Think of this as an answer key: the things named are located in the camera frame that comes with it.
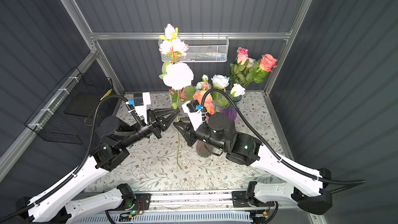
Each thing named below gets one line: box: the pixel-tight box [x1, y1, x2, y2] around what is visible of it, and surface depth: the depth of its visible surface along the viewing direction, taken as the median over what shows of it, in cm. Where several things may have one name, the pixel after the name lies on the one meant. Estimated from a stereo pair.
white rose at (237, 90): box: [230, 83, 246, 97], surface depth 66 cm
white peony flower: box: [158, 23, 195, 171], surface depth 41 cm
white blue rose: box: [210, 74, 230, 92], surface depth 64 cm
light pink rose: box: [236, 47, 249, 66], surface depth 75 cm
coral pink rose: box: [243, 53, 278, 88], surface depth 76 cm
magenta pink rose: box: [236, 47, 249, 65], surface depth 75 cm
